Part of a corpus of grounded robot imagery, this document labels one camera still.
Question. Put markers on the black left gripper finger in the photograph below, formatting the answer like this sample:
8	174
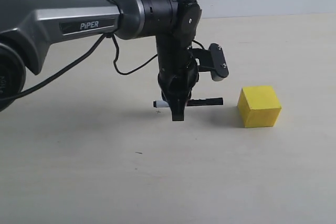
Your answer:
177	101

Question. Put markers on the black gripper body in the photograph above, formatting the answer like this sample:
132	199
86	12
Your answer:
178	71

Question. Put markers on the black and white marker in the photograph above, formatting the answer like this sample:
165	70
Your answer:
192	102

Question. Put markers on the yellow foam cube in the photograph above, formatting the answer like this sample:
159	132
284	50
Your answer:
258	106

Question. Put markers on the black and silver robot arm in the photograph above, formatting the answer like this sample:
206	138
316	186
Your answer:
30	27

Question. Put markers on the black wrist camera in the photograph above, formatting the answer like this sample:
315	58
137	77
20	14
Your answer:
220	69

